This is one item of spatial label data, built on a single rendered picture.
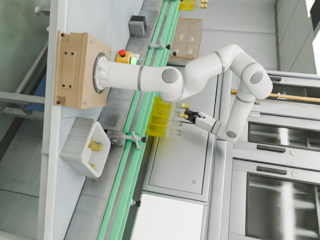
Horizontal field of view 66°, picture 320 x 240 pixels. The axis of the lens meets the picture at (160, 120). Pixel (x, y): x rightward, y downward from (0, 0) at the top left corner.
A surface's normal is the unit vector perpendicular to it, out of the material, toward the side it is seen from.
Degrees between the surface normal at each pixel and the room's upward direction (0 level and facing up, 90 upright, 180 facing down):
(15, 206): 90
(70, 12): 0
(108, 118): 90
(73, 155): 90
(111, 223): 90
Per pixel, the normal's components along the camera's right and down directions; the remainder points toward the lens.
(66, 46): -0.19, 0.09
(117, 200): -0.09, -0.51
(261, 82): 0.37, 0.61
